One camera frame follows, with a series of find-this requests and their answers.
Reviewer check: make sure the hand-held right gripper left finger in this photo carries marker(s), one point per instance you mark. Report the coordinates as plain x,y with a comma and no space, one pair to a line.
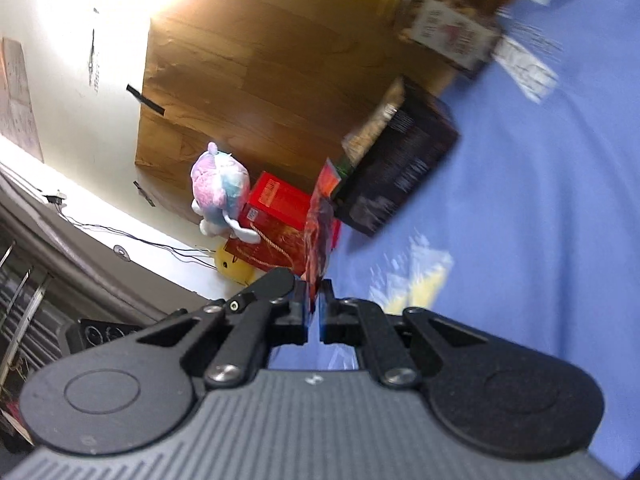
301,305

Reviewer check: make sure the green snack packet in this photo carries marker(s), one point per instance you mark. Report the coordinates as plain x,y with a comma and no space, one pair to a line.
345,167

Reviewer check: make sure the red snack packet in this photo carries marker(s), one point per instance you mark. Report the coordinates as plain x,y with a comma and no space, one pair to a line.
320,225

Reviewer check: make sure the red gift bag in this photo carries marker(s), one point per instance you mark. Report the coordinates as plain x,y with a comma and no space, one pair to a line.
280,205

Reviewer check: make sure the clear nut jar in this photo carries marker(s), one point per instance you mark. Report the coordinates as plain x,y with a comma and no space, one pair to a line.
445,25

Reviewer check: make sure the blue printed tablecloth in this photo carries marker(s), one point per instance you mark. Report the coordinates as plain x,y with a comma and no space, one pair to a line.
525,210

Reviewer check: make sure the large wooden panel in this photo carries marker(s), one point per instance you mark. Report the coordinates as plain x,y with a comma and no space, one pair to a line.
250,85

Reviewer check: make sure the clear pumpkin seed packet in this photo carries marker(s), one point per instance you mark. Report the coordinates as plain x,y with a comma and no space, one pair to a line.
372,130

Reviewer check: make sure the pink plush toy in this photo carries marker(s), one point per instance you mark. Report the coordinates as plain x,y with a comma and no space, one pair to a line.
220,180

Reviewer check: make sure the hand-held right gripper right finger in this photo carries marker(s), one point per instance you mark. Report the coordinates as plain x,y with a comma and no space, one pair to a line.
327,310

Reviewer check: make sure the yellow duck plush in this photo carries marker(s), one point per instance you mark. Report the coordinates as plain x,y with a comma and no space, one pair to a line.
235,265

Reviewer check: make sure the black tape strip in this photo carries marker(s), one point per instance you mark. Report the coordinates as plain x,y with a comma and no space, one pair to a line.
144,193
145,100

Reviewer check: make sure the black cardboard box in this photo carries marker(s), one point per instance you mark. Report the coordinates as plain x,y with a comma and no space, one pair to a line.
400,160

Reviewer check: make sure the wall poster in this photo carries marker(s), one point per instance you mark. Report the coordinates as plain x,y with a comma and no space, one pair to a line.
20,100

